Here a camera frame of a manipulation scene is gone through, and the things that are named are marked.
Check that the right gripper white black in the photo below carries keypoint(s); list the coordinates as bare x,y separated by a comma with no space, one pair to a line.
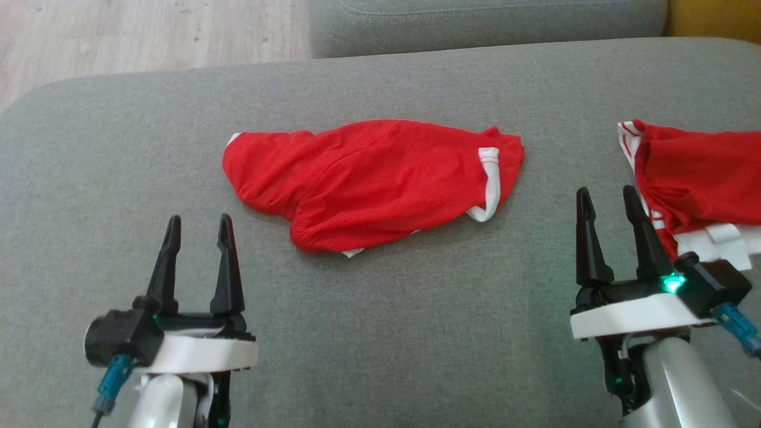
630,312

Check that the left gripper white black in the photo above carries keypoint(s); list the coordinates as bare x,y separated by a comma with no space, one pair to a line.
202,353

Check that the red white numbered jersey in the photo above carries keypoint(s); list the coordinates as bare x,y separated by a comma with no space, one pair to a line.
701,172

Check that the red shorts white stripe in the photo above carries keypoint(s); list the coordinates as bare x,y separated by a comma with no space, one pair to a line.
374,178

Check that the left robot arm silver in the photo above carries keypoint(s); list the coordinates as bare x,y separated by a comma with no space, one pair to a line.
163,404

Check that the grey sofa seat cushion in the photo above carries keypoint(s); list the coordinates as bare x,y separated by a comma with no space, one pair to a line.
380,333

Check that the yellow cushion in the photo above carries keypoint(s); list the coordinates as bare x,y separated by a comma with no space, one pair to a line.
719,18

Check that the grey sofa back cushion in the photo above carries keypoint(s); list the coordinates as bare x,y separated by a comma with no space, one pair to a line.
487,24

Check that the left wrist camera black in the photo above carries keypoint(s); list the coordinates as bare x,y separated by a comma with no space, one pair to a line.
122,336

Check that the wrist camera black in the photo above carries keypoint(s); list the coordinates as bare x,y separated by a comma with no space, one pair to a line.
716,282
122,336

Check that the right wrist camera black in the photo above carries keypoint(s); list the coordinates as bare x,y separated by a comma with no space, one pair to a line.
716,282

